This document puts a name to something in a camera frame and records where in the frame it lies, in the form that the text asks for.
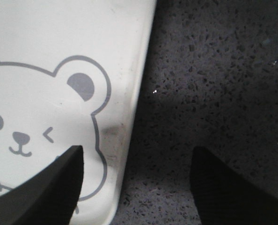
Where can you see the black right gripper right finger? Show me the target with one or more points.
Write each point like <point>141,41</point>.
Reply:
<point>223,197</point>

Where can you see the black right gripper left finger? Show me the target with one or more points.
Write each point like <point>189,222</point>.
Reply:
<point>48,198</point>

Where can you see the cream bear serving tray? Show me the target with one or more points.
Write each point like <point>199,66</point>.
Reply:
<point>70,74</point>

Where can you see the grey stone countertop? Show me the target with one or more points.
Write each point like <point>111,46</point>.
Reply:
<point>211,79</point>

